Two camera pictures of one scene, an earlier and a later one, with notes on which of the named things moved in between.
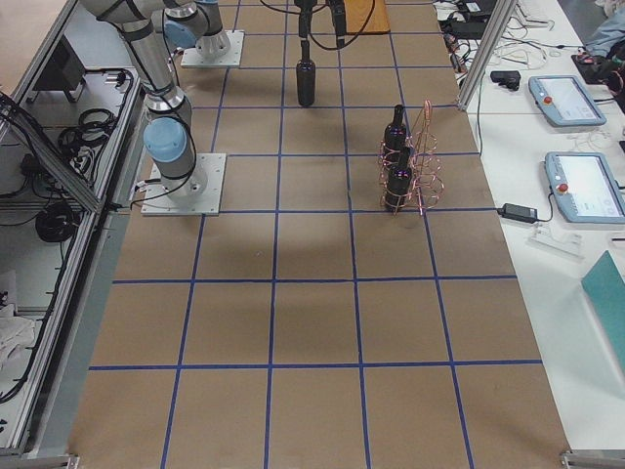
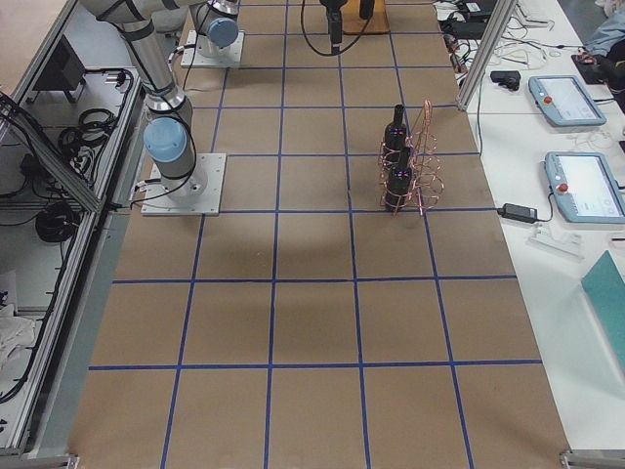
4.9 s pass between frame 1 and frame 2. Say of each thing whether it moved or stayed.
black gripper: moved
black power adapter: stayed
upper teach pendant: stayed
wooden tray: stayed
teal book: stayed
